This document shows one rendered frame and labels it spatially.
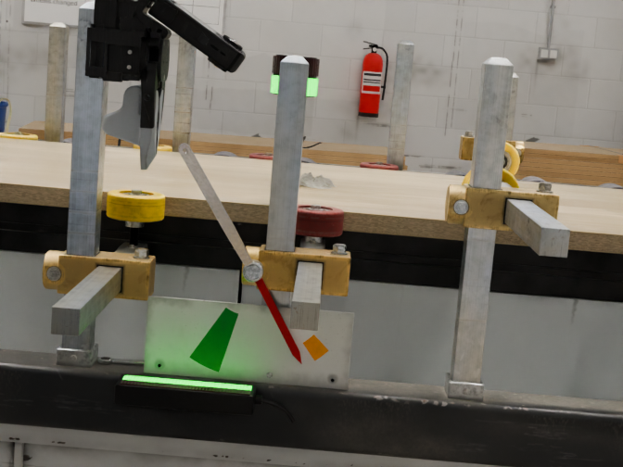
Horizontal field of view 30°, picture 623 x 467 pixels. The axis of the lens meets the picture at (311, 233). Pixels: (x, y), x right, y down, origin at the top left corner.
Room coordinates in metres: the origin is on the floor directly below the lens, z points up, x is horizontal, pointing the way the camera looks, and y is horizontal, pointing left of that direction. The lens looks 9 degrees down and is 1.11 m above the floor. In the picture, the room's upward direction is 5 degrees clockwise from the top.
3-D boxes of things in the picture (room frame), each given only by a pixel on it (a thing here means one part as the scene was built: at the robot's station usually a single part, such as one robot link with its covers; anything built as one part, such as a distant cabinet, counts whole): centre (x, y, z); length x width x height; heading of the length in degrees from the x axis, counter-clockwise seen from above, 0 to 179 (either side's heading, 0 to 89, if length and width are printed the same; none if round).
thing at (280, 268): (1.46, 0.02, 0.85); 0.14 x 0.06 x 0.05; 90
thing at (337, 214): (1.60, 0.00, 0.85); 0.08 x 0.08 x 0.11
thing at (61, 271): (1.46, 0.27, 0.82); 0.14 x 0.06 x 0.05; 90
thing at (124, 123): (1.27, 0.21, 1.02); 0.06 x 0.03 x 0.09; 91
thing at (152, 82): (1.27, 0.19, 1.07); 0.05 x 0.02 x 0.09; 1
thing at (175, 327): (1.43, 0.07, 0.75); 0.26 x 0.01 x 0.10; 90
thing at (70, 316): (1.41, 0.25, 0.82); 0.44 x 0.03 x 0.04; 0
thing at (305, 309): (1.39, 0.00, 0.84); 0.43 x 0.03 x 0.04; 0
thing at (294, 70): (1.45, 0.04, 0.87); 0.04 x 0.04 x 0.48; 0
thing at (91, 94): (1.46, 0.29, 0.92); 0.04 x 0.04 x 0.48; 0
